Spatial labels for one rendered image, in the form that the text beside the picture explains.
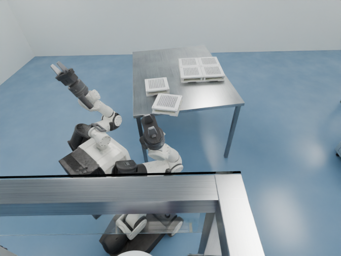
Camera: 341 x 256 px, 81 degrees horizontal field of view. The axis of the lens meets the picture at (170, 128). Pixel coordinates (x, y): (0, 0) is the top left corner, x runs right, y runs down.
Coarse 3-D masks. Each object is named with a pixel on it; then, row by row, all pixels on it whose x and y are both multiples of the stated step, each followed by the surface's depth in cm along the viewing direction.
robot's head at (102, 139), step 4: (92, 128) 104; (92, 132) 103; (96, 132) 102; (100, 132) 102; (104, 132) 103; (92, 136) 103; (96, 136) 100; (100, 136) 99; (104, 136) 99; (108, 136) 101; (96, 140) 100; (100, 140) 99; (104, 140) 100; (108, 140) 103; (96, 144) 107; (100, 144) 100; (104, 144) 102; (108, 144) 104
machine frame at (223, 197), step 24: (0, 192) 42; (24, 192) 42; (48, 192) 42; (72, 192) 42; (96, 192) 41; (120, 192) 41; (144, 192) 41; (168, 192) 41; (192, 192) 41; (216, 192) 40; (240, 192) 40; (216, 216) 42; (240, 216) 37; (216, 240) 55; (240, 240) 34
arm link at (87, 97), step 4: (84, 88) 116; (80, 92) 115; (84, 92) 116; (88, 92) 120; (92, 92) 119; (96, 92) 123; (76, 96) 117; (80, 96) 115; (84, 96) 116; (88, 96) 119; (92, 96) 120; (96, 96) 120; (80, 100) 116; (84, 100) 116; (88, 100) 119; (92, 100) 121; (96, 100) 122; (84, 104) 118; (88, 104) 118; (88, 108) 120
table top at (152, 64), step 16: (176, 48) 302; (192, 48) 300; (144, 64) 267; (160, 64) 265; (176, 64) 264; (144, 80) 236; (176, 80) 234; (224, 80) 230; (144, 96) 213; (192, 96) 210; (208, 96) 209; (224, 96) 208; (144, 112) 193
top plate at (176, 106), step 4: (176, 96) 198; (180, 96) 198; (156, 100) 194; (180, 100) 193; (160, 104) 189; (176, 104) 188; (152, 108) 187; (156, 108) 185; (160, 108) 185; (164, 108) 184; (168, 108) 184; (172, 108) 184; (176, 108) 184
